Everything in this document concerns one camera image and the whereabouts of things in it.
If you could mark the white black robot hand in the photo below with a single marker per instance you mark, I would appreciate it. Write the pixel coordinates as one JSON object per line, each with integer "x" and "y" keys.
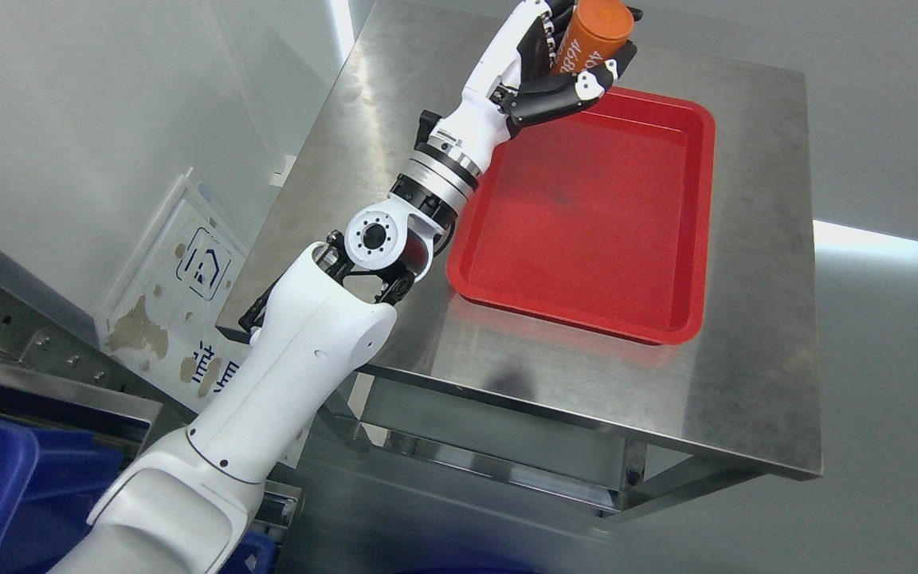
{"x": 510, "y": 88}

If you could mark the stainless steel desk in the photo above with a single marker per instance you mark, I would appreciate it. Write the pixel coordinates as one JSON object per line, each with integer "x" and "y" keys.
{"x": 613, "y": 427}

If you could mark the red plastic tray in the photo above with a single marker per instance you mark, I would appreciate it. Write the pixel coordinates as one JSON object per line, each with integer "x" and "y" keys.
{"x": 600, "y": 220}

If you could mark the worn white floor sign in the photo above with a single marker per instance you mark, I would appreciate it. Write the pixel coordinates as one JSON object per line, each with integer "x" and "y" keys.
{"x": 159, "y": 318}

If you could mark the blue bin lower far left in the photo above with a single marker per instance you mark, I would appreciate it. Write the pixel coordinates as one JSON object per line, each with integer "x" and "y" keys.
{"x": 65, "y": 507}

